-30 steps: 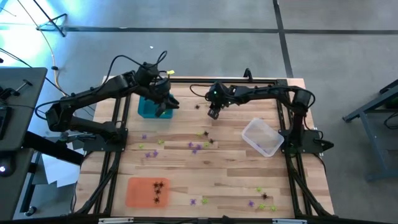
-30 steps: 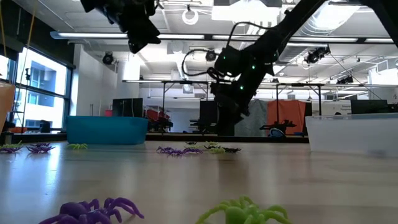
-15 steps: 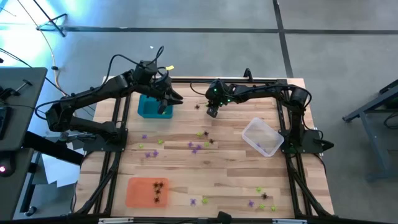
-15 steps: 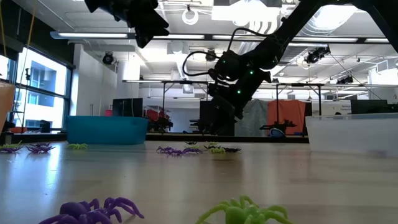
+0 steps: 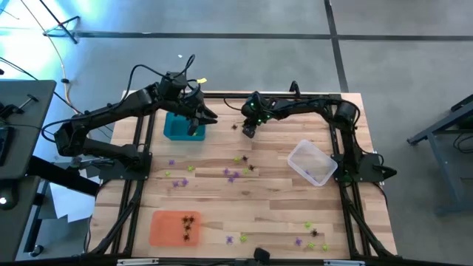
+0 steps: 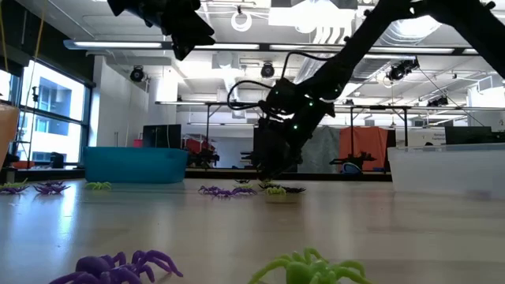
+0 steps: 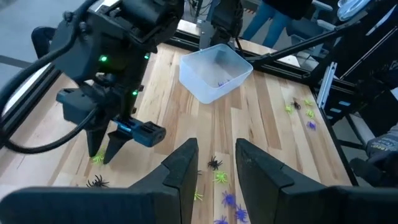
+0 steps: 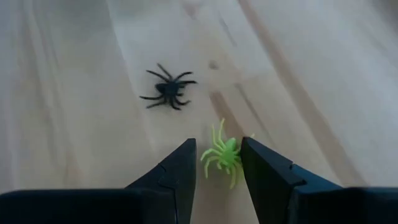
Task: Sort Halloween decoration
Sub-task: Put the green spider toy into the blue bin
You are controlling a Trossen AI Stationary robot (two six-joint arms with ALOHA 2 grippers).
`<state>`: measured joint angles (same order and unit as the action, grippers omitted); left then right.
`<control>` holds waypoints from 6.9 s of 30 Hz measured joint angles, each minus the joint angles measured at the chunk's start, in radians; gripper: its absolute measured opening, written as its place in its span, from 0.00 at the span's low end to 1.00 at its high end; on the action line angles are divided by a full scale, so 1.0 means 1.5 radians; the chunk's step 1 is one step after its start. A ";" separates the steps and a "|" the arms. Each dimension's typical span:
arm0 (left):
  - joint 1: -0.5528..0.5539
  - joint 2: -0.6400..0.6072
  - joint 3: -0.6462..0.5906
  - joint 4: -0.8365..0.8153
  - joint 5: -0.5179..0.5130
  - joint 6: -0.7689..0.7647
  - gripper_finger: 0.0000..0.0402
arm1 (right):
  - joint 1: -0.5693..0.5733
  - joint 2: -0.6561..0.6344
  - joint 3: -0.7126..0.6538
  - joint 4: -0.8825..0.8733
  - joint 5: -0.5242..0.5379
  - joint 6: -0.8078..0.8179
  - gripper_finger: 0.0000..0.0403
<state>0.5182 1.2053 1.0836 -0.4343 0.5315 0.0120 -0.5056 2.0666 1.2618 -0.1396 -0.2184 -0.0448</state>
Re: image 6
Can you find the overhead light bar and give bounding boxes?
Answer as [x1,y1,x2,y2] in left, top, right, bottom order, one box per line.
[62,38,505,55]

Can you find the small black ceiling fixture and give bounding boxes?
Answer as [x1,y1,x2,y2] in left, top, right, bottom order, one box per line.
[426,95,450,108]

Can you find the white printed box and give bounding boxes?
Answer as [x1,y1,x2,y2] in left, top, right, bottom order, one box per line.
[408,128,447,148]

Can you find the black background robot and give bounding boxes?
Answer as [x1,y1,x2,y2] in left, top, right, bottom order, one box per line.
[185,148,221,170]
[329,151,378,171]

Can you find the orange cloth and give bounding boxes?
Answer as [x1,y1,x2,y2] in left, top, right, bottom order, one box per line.
[339,125,390,173]

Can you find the red cover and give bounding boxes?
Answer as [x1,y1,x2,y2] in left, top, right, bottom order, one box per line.
[181,136,216,155]

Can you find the clear plastic bin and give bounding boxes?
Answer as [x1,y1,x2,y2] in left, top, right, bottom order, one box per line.
[387,142,505,198]

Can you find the wide black monitor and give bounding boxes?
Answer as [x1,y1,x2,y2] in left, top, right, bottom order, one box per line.
[444,125,505,145]

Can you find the grey cloth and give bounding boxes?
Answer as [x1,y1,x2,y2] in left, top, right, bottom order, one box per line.
[297,125,341,174]

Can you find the black ceiling camera cluster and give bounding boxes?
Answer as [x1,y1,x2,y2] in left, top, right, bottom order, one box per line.
[385,58,421,83]

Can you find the white cable coil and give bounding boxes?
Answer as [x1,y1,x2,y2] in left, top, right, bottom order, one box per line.
[230,10,253,33]

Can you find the black background table frame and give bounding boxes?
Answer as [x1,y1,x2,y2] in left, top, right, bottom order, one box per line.
[155,100,266,145]
[334,104,414,148]

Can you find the teal plastic bin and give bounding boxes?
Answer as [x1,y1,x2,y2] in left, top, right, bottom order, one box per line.
[82,146,189,185]

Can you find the large window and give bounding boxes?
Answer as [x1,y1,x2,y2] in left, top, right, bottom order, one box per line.
[0,58,91,170]

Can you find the silver air duct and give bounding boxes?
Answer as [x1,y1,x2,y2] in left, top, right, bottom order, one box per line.
[349,15,445,82]

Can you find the black aluminium table frame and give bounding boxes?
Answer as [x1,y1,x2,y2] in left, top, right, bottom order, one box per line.
[0,167,394,182]

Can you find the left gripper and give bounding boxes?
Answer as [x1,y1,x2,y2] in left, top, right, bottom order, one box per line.
[107,0,216,62]

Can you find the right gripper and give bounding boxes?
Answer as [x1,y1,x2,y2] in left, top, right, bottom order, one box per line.
[255,78,336,181]

